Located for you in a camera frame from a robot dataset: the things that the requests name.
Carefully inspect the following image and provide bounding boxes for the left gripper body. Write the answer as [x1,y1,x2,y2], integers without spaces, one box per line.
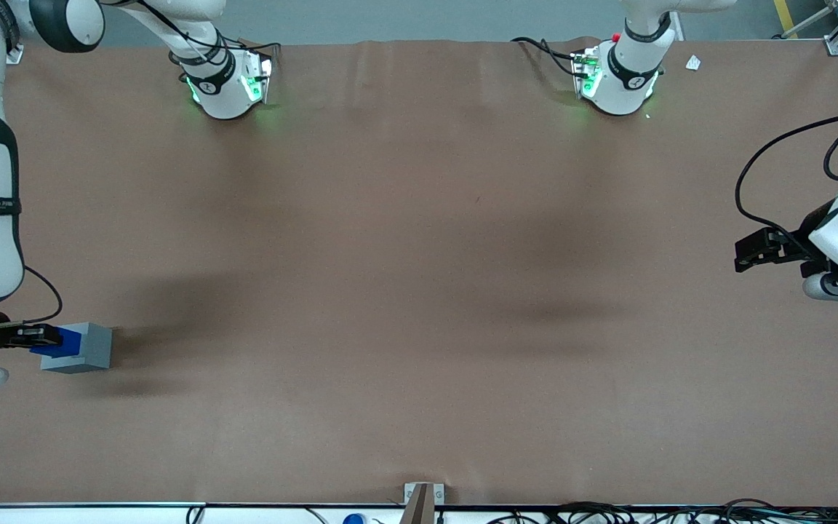
[781,196,838,280]

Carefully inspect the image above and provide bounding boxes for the small blue square part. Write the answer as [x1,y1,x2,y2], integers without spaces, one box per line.
[29,327,84,359]

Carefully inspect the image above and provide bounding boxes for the gray square base block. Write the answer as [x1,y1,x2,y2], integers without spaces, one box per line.
[40,322,113,375]

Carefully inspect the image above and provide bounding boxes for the brown table cover sheet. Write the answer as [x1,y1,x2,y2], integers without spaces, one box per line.
[0,36,838,507]

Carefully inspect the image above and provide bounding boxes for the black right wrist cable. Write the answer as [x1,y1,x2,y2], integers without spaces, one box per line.
[22,265,64,326]

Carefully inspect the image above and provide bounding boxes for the long black left-arm cable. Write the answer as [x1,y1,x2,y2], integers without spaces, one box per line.
[735,112,838,245]

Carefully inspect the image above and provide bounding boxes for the aluminium profile frame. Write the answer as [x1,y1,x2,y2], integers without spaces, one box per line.
[781,0,838,57]

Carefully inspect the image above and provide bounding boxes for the black left base cable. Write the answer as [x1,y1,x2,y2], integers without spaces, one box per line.
[511,36,581,78]

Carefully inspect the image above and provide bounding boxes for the black base cable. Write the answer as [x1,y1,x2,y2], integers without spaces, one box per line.
[511,36,581,78]
[99,0,283,82]

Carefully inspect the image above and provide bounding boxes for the black cable bundle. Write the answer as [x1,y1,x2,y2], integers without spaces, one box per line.
[483,498,838,524]

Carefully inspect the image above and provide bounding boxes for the black right base cable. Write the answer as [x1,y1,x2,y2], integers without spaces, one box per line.
[99,0,283,82]

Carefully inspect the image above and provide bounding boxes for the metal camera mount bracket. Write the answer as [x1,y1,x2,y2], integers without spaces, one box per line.
[403,482,445,524]

